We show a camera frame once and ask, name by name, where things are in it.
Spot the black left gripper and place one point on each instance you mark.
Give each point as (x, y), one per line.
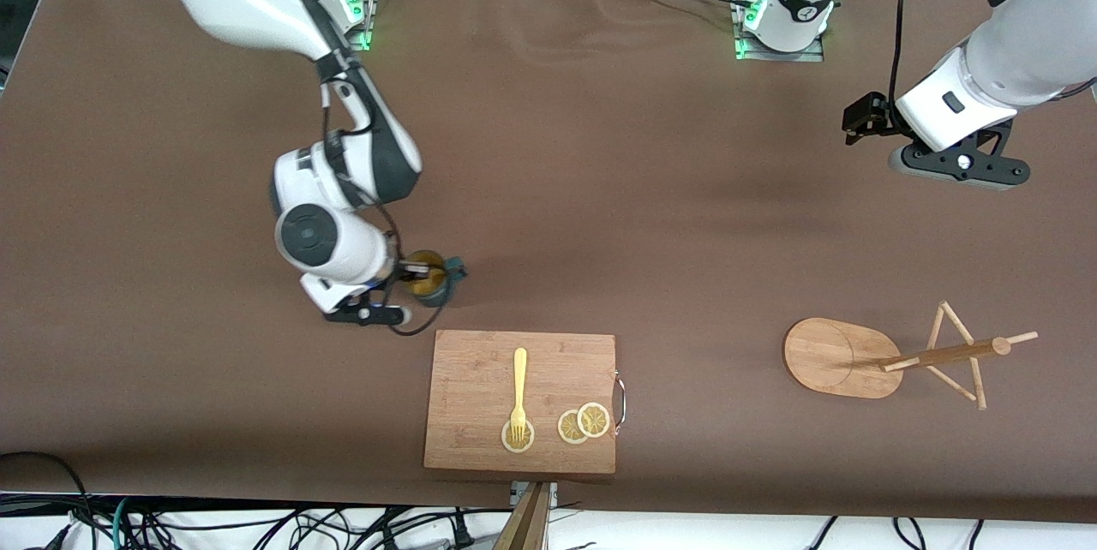
(869, 115)

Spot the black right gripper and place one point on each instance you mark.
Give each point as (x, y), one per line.
(396, 273)

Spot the teal ribbed cup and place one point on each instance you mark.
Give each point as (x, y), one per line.
(433, 295)

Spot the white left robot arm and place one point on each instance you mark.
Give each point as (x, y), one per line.
(1020, 53)

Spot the wooden cup rack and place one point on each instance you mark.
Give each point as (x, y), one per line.
(840, 357)

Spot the bamboo cutting board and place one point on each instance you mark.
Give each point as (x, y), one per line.
(480, 387)

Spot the yellow plastic fork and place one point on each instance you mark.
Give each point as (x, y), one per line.
(519, 379)

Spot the lemon slice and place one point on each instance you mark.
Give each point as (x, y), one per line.
(594, 420)
(507, 444)
(567, 428)

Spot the brown table cover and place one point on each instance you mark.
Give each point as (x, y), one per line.
(600, 190)

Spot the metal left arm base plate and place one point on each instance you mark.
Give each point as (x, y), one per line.
(814, 55)

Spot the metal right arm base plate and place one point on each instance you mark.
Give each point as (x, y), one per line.
(367, 34)

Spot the small metal bracket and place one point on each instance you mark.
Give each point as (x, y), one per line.
(553, 492)

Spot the wooden post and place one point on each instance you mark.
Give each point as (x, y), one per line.
(524, 529)

